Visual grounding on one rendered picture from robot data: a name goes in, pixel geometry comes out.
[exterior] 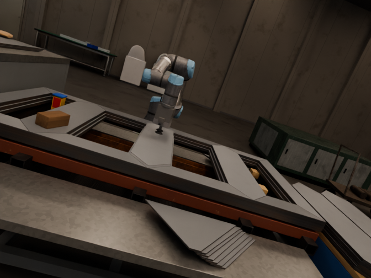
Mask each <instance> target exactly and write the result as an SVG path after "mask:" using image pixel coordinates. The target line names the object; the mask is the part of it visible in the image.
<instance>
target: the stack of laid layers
mask: <svg viewBox="0 0 371 278"><path fill-rule="evenodd" d="M54 96H55V95H53V93H49V94H43V95H38V96H34V97H28V98H23V99H18V100H12V101H7V102H3V103H0V113H2V114H7V113H11V112H14V111H18V110H22V109H26V108H30V107H33V106H37V105H41V104H45V103H49V102H52V100H53V97H54ZM105 119H106V120H109V121H112V122H115V123H118V124H121V125H124V126H127V127H130V128H134V129H137V130H140V131H141V132H140V134H139V135H138V137H137V139H138V138H139V136H140V135H141V133H142V131H143V129H144V128H145V126H146V124H147V123H144V122H141V121H137V120H134V119H131V118H128V117H125V116H122V115H118V114H115V113H112V112H109V111H106V110H105V111H104V112H102V113H101V114H99V115H97V116H95V117H94V118H92V119H90V120H88V121H87V122H85V123H83V124H81V125H79V126H78V127H76V128H75V129H73V130H71V131H69V132H68V133H67V134H69V135H73V136H76V137H80V136H82V135H83V134H84V133H86V132H87V131H89V130H90V129H92V128H93V127H95V126H96V125H98V124H99V123H101V122H102V121H103V120H105ZM0 136H1V137H5V138H8V139H11V140H15V141H18V142H21V143H25V144H28V145H31V146H34V147H38V148H42V149H45V150H48V151H51V152H55V153H58V154H61V155H64V156H68V157H71V158H75V159H78V160H81V161H84V162H88V163H92V164H95V165H98V166H101V167H105V168H108V169H111V170H115V171H117V172H121V173H125V174H128V175H132V176H134V177H138V178H141V179H145V180H148V181H152V182H154V183H158V184H161V185H165V186H169V187H171V188H175V189H178V190H182V191H185V192H188V193H191V194H194V195H198V196H202V197H205V198H208V199H211V200H215V201H218V202H222V203H225V204H228V205H231V206H235V207H239V208H241V209H245V210H248V211H252V212H255V213H258V214H262V215H265V216H268V217H272V218H275V219H278V220H281V221H285V222H289V223H292V224H295V225H298V226H302V227H305V228H308V229H312V230H315V231H318V232H321V231H322V230H323V228H324V226H325V224H326V222H323V221H320V220H316V219H314V218H310V217H307V216H303V215H300V214H297V213H294V212H290V211H287V210H284V209H281V208H277V207H274V206H271V205H267V204H264V203H261V202H258V201H255V200H251V199H248V198H245V197H242V196H238V195H235V194H231V193H228V192H225V191H222V190H218V189H215V188H211V187H209V186H205V185H202V184H198V183H195V182H192V181H189V180H185V179H182V178H179V177H175V176H172V175H169V174H166V173H163V172H159V171H156V170H153V169H150V168H154V167H167V166H172V158H173V146H172V158H171V164H164V165H150V166H148V165H147V164H145V163H144V162H143V161H142V160H140V159H139V158H138V157H137V156H136V155H134V154H133V153H131V150H132V148H133V146H134V144H135V143H136V141H137V139H136V141H135V142H134V144H133V145H132V147H131V148H130V151H129V152H128V153H130V154H131V155H132V156H133V157H135V158H136V159H137V160H138V161H139V162H141V163H142V164H143V165H144V166H146V167H147V168H146V167H143V166H140V165H137V164H133V163H130V162H126V161H123V160H121V159H117V158H113V157H110V156H106V155H104V154H101V153H97V152H93V151H90V150H88V149H84V148H81V147H77V146H74V145H71V144H68V143H64V142H61V141H58V140H54V139H51V138H48V137H45V136H42V135H38V134H35V133H32V132H29V131H25V130H22V129H18V128H16V127H12V126H9V125H5V124H2V123H0ZM174 142H177V143H181V144H183V145H186V146H189V147H193V148H196V149H199V150H202V151H205V152H208V155H209V157H210V160H211V163H212V166H213V169H214V172H215V175H216V178H217V180H218V181H222V182H225V183H228V182H227V179H226V176H225V174H224V172H223V170H222V167H221V165H220V162H219V160H218V158H217V156H216V153H215V151H214V148H213V146H212V145H210V144H207V143H204V142H202V141H198V140H195V139H193V138H190V137H187V136H183V135H180V134H178V133H175V132H174V134H173V144H174ZM238 155H239V156H240V158H241V159H242V160H243V162H244V163H245V164H246V165H249V166H252V167H255V168H256V170H257V171H258V172H259V173H260V175H261V176H262V178H263V179H264V180H265V182H266V183H267V184H268V186H269V187H270V188H271V189H272V191H273V192H274V193H275V195H276V196H277V198H278V199H280V200H283V201H286V202H289V203H292V204H296V203H295V202H294V201H293V199H292V198H291V197H290V196H289V195H288V194H287V192H286V191H285V190H284V189H283V188H282V187H281V186H280V184H279V183H278V182H277V181H276V180H275V179H274V178H273V176H272V175H271V174H270V173H269V171H268V170H267V169H266V168H265V167H264V166H263V164H262V163H261V162H260V161H258V160H256V159H253V158H250V157H246V156H243V155H240V154H238ZM296 205H297V204H296Z"/></svg>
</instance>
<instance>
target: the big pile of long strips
mask: <svg viewBox="0 0 371 278"><path fill-rule="evenodd" d="M292 187H293V188H294V189H295V190H296V191H297V192H298V193H299V194H300V195H301V196H302V197H303V198H304V199H305V200H306V201H307V202H308V203H309V205H310V206H311V207H312V208H313V209H314V210H315V211H316V212H317V213H318V214H319V215H320V216H321V217H322V218H323V219H324V220H325V221H326V224H325V226H324V228H323V230H322V231H321V233H322V234H323V235H324V236H325V237H326V238H327V239H328V241H329V242H330V243H331V244H332V245H333V246H334V247H335V249H336V250H337V251H338V252H339V253H340V254H341V255H342V257H343V258H344V259H345V260H346V262H348V263H349V265H350V266H351V267H352V268H353V270H355V271H356V272H358V273H360V274H361V275H363V276H364V277H366V278H371V219H370V218H369V217H367V216H366V215H365V214H364V213H362V212H361V211H360V210H359V209H357V208H356V207H355V206H353V205H352V204H351V203H350V202H348V201H346V200H344V199H342V198H340V197H338V196H336V195H335V194H333V193H331V192H329V191H327V190H326V191H324V192H322V193H318V192H316V191H314V190H313V189H311V188H308V187H307V186H305V185H303V184H301V183H299V182H298V183H296V184H293V185H292Z"/></svg>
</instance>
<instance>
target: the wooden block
mask: <svg viewBox="0 0 371 278"><path fill-rule="evenodd" d="M69 120H70V115H69V114H67V113H64V112H62V111H59V110H58V111H45V112H37V115H36V120H35V124H37V125H39V126H41V127H43V128H46V129H51V128H55V127H61V126H68V123H69Z"/></svg>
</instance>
